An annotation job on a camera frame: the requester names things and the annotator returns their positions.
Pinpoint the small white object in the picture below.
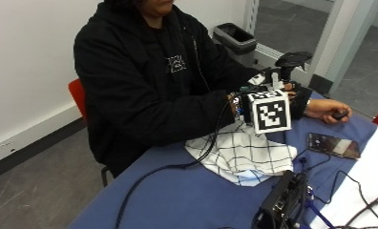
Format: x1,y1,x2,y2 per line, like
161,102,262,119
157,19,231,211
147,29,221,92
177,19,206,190
249,72,285,92

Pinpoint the blue lanyard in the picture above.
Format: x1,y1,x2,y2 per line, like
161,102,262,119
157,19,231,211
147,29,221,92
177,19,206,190
305,185,338,229

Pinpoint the grey trash bin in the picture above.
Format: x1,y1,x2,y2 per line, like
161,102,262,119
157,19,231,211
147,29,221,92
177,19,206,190
211,22,258,69

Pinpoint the small black round object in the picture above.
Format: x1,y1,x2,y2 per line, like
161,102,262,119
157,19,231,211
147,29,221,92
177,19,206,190
331,110,350,121

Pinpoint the white sheet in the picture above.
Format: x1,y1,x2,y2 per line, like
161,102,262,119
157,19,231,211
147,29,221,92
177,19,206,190
309,125,378,229

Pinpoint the black smartphone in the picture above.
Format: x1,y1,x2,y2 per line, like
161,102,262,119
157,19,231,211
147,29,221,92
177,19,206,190
306,132,362,160

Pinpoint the black electronic box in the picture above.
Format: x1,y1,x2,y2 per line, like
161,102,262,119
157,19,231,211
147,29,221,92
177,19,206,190
251,170,313,229

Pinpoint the white checked cloth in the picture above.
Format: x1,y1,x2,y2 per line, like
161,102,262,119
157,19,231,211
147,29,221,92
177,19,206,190
183,119,298,188

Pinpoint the thin black phone cable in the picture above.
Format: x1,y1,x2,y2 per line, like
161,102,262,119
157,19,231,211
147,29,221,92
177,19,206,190
293,148,333,176

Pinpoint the white cube with black markers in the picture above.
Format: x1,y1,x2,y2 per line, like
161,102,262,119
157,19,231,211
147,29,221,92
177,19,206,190
246,90,293,135

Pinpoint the person in black hoodie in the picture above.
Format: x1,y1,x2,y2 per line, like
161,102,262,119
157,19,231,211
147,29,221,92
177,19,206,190
71,0,266,179

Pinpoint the thick black glove cable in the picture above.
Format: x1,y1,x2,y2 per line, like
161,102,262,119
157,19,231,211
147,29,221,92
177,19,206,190
113,94,237,229

